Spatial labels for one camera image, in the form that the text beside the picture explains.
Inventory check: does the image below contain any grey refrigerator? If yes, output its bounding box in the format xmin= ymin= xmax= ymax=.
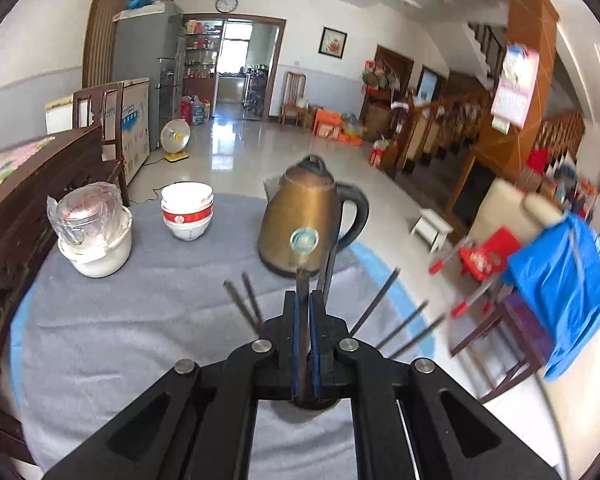
xmin=112 ymin=2 xmax=186 ymax=151

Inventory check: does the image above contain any brown wooden stool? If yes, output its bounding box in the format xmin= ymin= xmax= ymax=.
xmin=450 ymin=292 xmax=556 ymax=403

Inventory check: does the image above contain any dark carved wooden bench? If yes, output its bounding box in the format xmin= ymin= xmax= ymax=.
xmin=0 ymin=125 xmax=131 ymax=466

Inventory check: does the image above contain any wooden cabinet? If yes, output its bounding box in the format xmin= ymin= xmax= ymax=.
xmin=360 ymin=45 xmax=415 ymax=141

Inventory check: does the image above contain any bunch of dark chopsticks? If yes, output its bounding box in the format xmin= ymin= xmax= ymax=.
xmin=223 ymin=245 xmax=447 ymax=361

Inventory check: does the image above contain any metal rack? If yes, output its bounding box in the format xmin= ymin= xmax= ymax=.
xmin=243 ymin=64 xmax=271 ymax=116

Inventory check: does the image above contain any dark chopstick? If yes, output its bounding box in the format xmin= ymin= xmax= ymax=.
xmin=295 ymin=267 xmax=312 ymax=401

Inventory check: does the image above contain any orange wooden pillar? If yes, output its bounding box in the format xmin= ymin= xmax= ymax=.
xmin=472 ymin=0 xmax=561 ymax=181

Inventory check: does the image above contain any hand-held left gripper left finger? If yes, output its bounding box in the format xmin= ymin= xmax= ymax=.
xmin=42 ymin=291 xmax=302 ymax=480

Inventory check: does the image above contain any beige armchair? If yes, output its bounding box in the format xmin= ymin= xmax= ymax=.
xmin=467 ymin=177 xmax=568 ymax=261

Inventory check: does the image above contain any wall calendar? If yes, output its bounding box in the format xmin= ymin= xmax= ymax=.
xmin=490 ymin=44 xmax=541 ymax=128

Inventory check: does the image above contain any white chest freezer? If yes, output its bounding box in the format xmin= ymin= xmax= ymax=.
xmin=45 ymin=77 xmax=151 ymax=186

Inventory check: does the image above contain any orange cardboard box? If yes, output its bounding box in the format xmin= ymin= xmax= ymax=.
xmin=314 ymin=108 xmax=342 ymax=140

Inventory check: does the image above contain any small white stool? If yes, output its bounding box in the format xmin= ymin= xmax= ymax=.
xmin=411 ymin=208 xmax=454 ymax=253

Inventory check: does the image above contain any round heater yellow base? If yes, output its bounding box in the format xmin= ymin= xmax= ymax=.
xmin=160 ymin=119 xmax=191 ymax=162

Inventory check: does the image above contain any metal tube red cap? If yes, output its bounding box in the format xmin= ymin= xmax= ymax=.
xmin=451 ymin=280 xmax=496 ymax=318

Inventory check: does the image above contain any pink checked cloth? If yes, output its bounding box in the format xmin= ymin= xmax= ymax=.
xmin=0 ymin=135 xmax=56 ymax=206

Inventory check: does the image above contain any grey table cloth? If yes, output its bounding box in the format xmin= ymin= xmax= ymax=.
xmin=10 ymin=192 xmax=451 ymax=480

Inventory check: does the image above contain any dark wooden chair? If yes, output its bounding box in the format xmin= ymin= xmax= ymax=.
xmin=72 ymin=82 xmax=126 ymax=161

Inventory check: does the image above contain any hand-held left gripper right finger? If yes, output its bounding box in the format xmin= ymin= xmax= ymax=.
xmin=309 ymin=290 xmax=563 ymax=480

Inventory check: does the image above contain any shelf of bottles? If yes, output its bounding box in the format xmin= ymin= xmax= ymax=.
xmin=182 ymin=19 xmax=226 ymax=81

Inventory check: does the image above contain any wooden slatted door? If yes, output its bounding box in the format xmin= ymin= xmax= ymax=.
xmin=82 ymin=0 xmax=157 ymax=88

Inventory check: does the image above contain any blue table cover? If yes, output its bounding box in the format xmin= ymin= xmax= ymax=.
xmin=9 ymin=242 xmax=437 ymax=376

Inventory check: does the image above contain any brass electric kettle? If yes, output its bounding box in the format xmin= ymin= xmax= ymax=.
xmin=257 ymin=154 xmax=371 ymax=277

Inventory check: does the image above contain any blue plastic bag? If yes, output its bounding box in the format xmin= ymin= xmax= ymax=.
xmin=502 ymin=212 xmax=600 ymax=381

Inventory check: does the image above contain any light wooden chair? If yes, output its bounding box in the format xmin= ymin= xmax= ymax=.
xmin=279 ymin=71 xmax=308 ymax=127

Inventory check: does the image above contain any metal utensil holder cup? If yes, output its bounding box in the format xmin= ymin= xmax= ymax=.
xmin=290 ymin=391 xmax=343 ymax=411

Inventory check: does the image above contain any plastic-wrapped glass jar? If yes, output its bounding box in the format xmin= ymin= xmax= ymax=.
xmin=47 ymin=181 xmax=126 ymax=256

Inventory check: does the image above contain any framed wall picture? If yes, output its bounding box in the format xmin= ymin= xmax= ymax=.
xmin=318 ymin=26 xmax=348 ymax=57

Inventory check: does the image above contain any red plastic chair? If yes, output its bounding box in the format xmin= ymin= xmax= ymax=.
xmin=460 ymin=226 xmax=523 ymax=283

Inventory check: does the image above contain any wooden stair railing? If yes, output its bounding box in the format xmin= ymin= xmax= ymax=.
xmin=395 ymin=91 xmax=491 ymax=171

